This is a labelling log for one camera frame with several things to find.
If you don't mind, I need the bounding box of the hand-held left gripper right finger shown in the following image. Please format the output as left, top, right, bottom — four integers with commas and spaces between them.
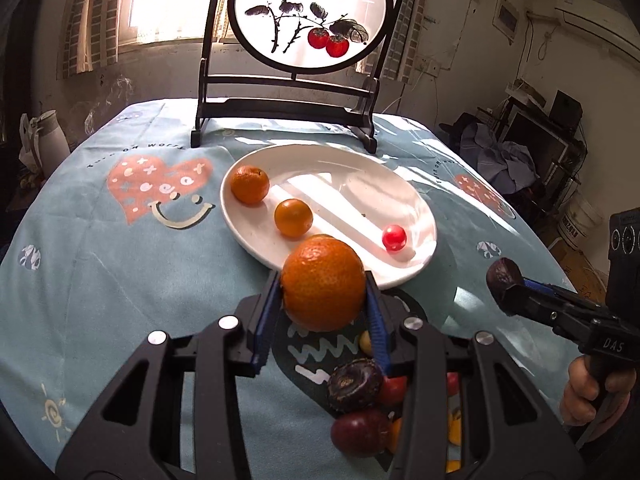
364, 270, 586, 480

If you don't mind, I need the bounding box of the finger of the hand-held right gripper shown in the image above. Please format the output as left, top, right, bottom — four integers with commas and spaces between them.
519, 274, 609, 322
499, 284, 592, 347

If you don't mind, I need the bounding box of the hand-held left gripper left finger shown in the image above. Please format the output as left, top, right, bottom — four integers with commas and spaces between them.
55, 270, 282, 480

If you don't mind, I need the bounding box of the dark wrinkled passion fruit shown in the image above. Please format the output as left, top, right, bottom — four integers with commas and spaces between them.
486, 257, 523, 306
327, 358, 386, 413

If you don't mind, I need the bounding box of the red tomato with stem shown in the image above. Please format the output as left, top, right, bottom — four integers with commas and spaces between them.
377, 375, 408, 407

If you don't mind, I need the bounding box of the large orange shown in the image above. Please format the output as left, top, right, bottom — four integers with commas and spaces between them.
280, 235, 367, 332

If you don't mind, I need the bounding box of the dark red plum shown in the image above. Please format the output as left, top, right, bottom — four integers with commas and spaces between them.
330, 408, 393, 458

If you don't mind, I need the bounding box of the white oval plate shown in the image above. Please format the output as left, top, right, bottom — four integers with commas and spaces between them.
220, 144, 438, 290

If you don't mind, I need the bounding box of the person's right hand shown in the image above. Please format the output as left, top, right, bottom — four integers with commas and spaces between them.
560, 357, 630, 428

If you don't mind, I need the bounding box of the white bucket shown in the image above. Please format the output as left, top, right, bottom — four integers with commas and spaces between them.
555, 190, 603, 243

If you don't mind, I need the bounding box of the red cherry tomato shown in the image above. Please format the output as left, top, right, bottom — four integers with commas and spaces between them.
382, 225, 407, 252

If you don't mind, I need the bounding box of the small smooth orange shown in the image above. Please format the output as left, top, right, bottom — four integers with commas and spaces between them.
274, 199, 314, 238

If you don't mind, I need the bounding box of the mandarin with dimpled skin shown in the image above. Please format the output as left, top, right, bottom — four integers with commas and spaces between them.
230, 165, 271, 205

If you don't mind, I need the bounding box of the pile of clothes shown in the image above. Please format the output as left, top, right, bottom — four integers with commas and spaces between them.
440, 112, 541, 196

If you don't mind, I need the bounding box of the dark monitor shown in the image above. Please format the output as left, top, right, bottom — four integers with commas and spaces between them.
505, 107, 571, 186

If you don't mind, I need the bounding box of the light blue printed tablecloth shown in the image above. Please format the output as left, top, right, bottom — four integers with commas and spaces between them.
0, 97, 581, 480

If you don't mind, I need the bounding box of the black speaker box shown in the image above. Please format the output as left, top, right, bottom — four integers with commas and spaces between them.
550, 90, 583, 131

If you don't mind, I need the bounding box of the white air conditioner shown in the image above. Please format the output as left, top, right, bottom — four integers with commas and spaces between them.
555, 0, 640, 61

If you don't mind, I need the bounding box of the white jug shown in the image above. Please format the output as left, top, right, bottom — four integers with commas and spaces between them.
19, 112, 71, 171

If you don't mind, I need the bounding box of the round painted screen on stand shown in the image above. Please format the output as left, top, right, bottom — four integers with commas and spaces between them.
191, 0, 415, 155

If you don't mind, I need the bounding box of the window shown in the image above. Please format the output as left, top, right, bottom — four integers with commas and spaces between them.
127, 0, 216, 43

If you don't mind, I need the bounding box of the striped curtain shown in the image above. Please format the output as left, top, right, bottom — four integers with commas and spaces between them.
62, 0, 128, 78

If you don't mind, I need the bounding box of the wall electrical box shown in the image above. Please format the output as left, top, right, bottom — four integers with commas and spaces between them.
492, 0, 521, 41

